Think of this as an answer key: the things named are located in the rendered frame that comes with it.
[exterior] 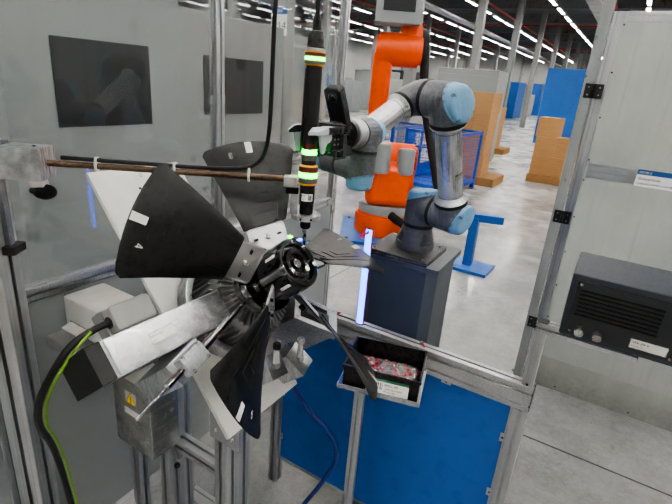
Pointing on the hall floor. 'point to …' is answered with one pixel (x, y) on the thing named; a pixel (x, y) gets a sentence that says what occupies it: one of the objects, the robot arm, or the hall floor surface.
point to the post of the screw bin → (353, 447)
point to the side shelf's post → (140, 477)
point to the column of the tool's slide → (22, 385)
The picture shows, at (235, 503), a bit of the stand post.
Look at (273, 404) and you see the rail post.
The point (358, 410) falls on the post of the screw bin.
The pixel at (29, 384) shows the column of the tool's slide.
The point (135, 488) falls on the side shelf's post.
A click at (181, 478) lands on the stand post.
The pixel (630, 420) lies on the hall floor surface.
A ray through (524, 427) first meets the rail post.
